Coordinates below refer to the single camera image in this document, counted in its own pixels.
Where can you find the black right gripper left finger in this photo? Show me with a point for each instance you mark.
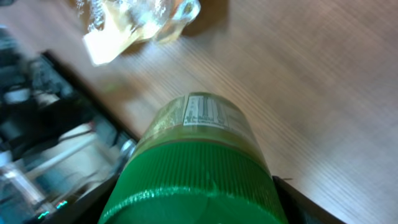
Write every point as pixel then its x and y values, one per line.
pixel 85 210

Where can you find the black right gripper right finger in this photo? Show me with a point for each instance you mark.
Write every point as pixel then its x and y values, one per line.
pixel 299 209

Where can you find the green lid jar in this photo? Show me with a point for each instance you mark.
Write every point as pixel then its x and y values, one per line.
pixel 198 162

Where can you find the dried mushroom snack bag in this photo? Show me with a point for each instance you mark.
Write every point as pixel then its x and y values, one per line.
pixel 113 25

